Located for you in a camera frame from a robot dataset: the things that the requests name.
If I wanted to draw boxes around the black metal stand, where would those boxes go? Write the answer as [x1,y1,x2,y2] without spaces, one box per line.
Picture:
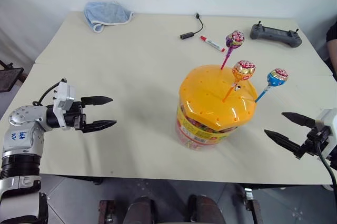
[0,60,25,93]

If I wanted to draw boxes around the dark rounded shape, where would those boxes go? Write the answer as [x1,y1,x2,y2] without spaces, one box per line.
[187,194,226,224]
[125,195,156,224]

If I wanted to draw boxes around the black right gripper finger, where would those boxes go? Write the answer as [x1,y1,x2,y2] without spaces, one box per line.
[264,129,304,154]
[281,112,316,129]

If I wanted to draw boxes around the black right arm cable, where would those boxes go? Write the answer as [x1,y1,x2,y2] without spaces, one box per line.
[316,139,337,196]

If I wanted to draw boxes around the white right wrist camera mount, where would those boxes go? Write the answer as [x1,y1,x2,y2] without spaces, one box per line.
[314,108,337,161]

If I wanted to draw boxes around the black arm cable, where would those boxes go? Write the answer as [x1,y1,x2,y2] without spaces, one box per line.
[32,78,67,107]
[316,139,337,196]

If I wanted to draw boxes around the orange lollipop with orange stick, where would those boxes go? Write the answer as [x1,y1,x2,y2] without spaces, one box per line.
[222,60,257,102]

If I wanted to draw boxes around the purple lollipop with pink stick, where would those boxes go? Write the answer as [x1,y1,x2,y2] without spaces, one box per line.
[220,30,245,70]

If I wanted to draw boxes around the yellow-lidded lollipop tub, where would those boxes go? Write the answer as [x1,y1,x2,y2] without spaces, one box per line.
[175,64,258,151]

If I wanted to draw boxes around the light blue towel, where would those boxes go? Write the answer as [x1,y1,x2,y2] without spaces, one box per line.
[84,1,134,34]

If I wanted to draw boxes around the rusty metal bracket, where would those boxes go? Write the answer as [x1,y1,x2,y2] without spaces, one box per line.
[98,199,116,224]
[243,187,262,224]

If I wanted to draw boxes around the black adapter cable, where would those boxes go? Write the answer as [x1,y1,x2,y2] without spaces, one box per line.
[180,13,204,40]

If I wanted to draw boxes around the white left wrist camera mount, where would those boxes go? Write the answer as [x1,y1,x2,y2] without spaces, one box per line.
[52,80,76,129]

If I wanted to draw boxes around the blue lollipop with blue stick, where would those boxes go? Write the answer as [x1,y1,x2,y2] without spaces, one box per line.
[254,68,290,103]

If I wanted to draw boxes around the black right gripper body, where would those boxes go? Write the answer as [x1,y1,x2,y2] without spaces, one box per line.
[294,126,331,160]

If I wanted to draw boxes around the person in black clothing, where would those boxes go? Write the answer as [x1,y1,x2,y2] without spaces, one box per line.
[325,21,337,80]

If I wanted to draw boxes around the red whiteboard marker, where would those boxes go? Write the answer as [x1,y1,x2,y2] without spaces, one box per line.
[200,35,227,52]

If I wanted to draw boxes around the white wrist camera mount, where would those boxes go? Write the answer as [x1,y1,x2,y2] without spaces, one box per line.
[52,80,76,129]
[314,108,337,161]

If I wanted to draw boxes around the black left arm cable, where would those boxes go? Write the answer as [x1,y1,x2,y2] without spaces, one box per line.
[32,78,67,107]

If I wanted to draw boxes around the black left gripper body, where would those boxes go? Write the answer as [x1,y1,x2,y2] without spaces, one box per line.
[63,100,87,133]

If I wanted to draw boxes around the grey remote controller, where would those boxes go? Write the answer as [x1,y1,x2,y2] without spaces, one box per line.
[249,21,303,48]

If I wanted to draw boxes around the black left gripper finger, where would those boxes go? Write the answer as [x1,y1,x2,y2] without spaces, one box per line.
[81,96,114,108]
[81,119,117,134]

